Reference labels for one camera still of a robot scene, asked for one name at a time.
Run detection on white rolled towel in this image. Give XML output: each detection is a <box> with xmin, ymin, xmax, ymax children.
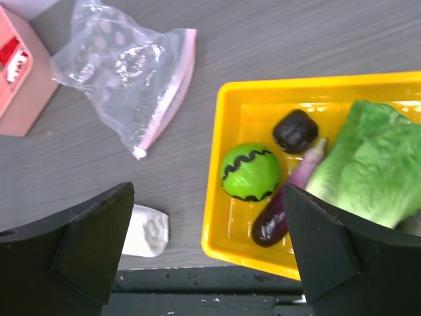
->
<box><xmin>122</xmin><ymin>204</ymin><xmax>169</xmax><ymax>258</ymax></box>

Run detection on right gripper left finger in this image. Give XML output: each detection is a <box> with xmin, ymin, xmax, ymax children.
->
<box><xmin>1</xmin><ymin>182</ymin><xmax>134</xmax><ymax>315</ymax></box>

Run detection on dark round toy plum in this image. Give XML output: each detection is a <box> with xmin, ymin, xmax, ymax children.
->
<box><xmin>272</xmin><ymin>109</ymin><xmax>318</xmax><ymax>155</ymax></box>

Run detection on green toy ball black zigzag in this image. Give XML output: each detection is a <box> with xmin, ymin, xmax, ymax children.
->
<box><xmin>220</xmin><ymin>143</ymin><xmax>281</xmax><ymax>202</ymax></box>

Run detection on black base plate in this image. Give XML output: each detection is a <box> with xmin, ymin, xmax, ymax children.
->
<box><xmin>101</xmin><ymin>266</ymin><xmax>314</xmax><ymax>315</ymax></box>

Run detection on pink divided organizer box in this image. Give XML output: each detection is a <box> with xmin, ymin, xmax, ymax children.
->
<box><xmin>1</xmin><ymin>7</ymin><xmax>59</xmax><ymax>137</ymax></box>

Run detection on red santa toy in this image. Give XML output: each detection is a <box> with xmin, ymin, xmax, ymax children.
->
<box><xmin>1</xmin><ymin>37</ymin><xmax>28</xmax><ymax>83</ymax></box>

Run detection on purple toy eggplant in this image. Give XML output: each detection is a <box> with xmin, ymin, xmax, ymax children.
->
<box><xmin>251</xmin><ymin>138</ymin><xmax>328</xmax><ymax>248</ymax></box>

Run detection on yellow plastic tray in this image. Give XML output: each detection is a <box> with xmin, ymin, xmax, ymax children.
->
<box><xmin>201</xmin><ymin>71</ymin><xmax>420</xmax><ymax>280</ymax></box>

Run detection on green polka dot toy food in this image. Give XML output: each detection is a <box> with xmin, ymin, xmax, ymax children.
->
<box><xmin>305</xmin><ymin>100</ymin><xmax>420</xmax><ymax>228</ymax></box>

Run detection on clear zip top bag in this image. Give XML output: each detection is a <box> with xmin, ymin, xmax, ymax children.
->
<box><xmin>51</xmin><ymin>1</ymin><xmax>197</xmax><ymax>159</ymax></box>

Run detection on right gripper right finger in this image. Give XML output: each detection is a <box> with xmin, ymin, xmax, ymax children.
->
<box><xmin>283</xmin><ymin>185</ymin><xmax>420</xmax><ymax>315</ymax></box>

